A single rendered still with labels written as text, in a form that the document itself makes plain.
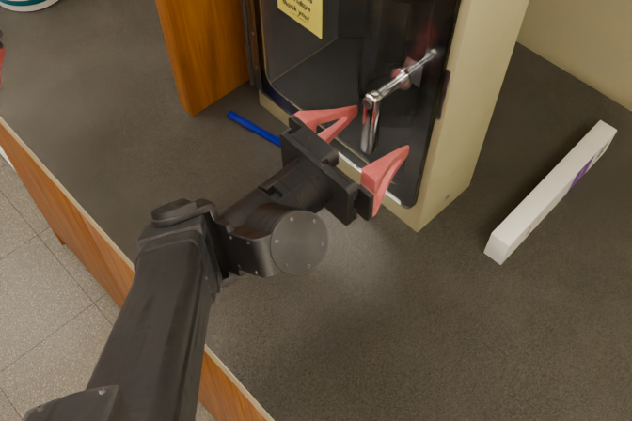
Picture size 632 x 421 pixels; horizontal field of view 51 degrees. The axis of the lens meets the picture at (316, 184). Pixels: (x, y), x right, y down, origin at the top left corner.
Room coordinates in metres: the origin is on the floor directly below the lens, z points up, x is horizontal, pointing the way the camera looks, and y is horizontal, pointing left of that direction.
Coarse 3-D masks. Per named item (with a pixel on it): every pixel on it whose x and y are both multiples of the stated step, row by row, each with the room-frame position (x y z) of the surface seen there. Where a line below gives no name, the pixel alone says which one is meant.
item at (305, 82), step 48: (336, 0) 0.56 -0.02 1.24; (384, 0) 0.52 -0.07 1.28; (432, 0) 0.48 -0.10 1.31; (288, 48) 0.62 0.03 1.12; (336, 48) 0.56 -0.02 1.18; (384, 48) 0.51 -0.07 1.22; (432, 48) 0.47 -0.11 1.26; (288, 96) 0.63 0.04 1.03; (336, 96) 0.56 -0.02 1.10; (432, 96) 0.46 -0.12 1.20; (336, 144) 0.56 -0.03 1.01; (384, 144) 0.50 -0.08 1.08
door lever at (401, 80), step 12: (396, 72) 0.49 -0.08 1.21; (384, 84) 0.48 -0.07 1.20; (396, 84) 0.48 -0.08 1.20; (408, 84) 0.48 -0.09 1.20; (372, 96) 0.46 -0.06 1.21; (384, 96) 0.46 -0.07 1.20; (372, 108) 0.45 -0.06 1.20; (372, 120) 0.45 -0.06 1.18; (372, 132) 0.45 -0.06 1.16; (360, 144) 0.46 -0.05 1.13; (372, 144) 0.45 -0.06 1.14
